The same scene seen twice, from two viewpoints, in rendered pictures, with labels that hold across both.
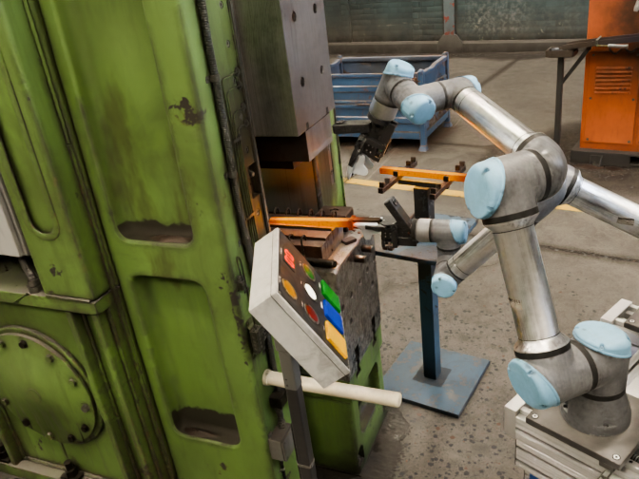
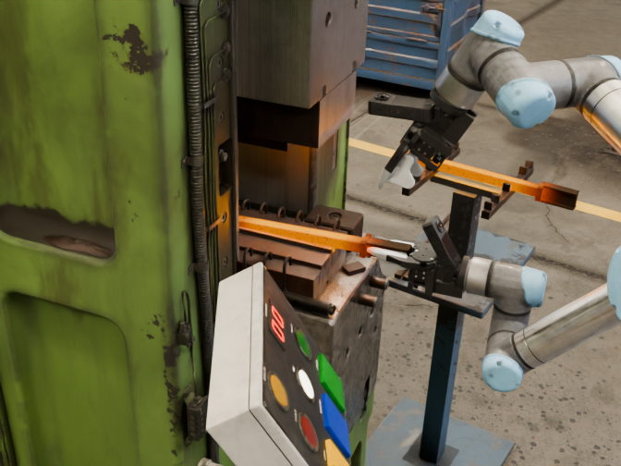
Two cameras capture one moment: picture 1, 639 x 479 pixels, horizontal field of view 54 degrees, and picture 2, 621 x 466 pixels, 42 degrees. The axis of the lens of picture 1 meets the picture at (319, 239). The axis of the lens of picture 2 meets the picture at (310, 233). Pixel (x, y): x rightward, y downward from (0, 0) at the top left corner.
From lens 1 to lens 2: 0.42 m
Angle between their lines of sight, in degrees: 5
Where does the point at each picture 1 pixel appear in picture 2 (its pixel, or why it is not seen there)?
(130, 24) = not seen: outside the picture
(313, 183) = (306, 168)
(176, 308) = (71, 348)
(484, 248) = (579, 329)
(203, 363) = (103, 434)
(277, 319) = (252, 447)
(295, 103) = (312, 54)
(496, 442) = not seen: outside the picture
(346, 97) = not seen: hidden behind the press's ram
